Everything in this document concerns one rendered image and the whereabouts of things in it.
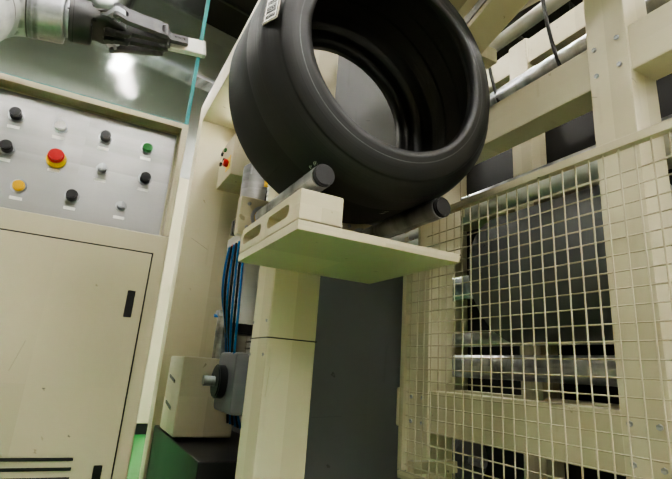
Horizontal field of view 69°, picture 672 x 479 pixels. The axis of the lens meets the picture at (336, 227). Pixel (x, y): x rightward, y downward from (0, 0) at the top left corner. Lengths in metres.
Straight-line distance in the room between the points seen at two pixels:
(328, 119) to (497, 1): 0.71
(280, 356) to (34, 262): 0.69
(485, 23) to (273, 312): 0.97
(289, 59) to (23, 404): 1.04
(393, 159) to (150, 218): 0.86
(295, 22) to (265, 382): 0.79
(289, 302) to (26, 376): 0.67
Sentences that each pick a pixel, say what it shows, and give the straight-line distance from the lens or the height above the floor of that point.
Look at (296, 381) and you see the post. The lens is 1.24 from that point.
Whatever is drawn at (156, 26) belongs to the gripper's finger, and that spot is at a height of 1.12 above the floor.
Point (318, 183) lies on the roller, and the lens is 0.90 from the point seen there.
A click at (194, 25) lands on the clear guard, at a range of 1.87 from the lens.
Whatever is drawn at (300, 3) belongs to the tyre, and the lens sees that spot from 1.04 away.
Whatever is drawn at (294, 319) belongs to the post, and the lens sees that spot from 1.23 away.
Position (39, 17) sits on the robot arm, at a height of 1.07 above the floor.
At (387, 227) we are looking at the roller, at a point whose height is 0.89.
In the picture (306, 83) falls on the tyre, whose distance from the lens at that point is 0.95.
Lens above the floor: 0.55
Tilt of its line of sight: 17 degrees up
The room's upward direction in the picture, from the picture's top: 4 degrees clockwise
